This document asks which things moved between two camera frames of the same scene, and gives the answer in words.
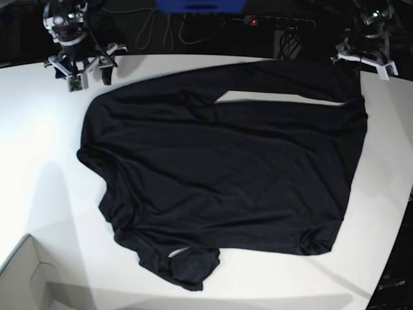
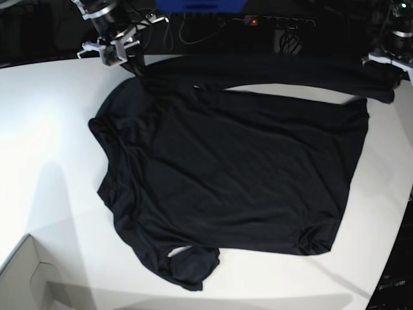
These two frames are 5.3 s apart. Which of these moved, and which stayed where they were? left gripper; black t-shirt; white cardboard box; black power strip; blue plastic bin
Moved: left gripper; black t-shirt
Stayed: white cardboard box; black power strip; blue plastic bin
